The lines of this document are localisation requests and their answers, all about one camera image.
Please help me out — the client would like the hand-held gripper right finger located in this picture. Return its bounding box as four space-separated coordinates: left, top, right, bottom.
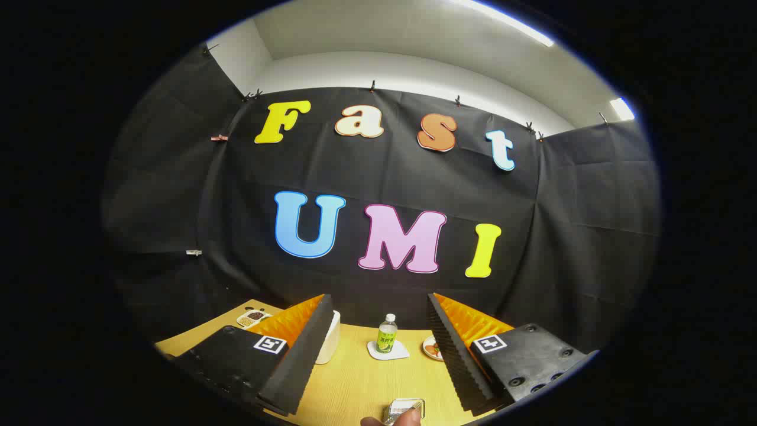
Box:
427 293 598 415

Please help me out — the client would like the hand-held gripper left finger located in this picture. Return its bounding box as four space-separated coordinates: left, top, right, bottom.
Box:
174 294 335 418

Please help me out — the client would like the perforated metal tray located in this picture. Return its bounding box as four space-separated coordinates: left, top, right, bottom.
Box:
383 398 426 426

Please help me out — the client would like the white toaster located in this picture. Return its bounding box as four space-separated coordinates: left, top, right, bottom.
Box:
315 310 341 365

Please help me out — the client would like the white coaster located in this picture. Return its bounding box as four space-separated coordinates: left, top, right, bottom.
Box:
367 339 410 361

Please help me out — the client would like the small white snack dish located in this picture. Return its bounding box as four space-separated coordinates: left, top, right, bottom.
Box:
237 310 273 330

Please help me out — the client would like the green label drink bottle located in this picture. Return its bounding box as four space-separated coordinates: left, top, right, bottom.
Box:
376 314 399 354

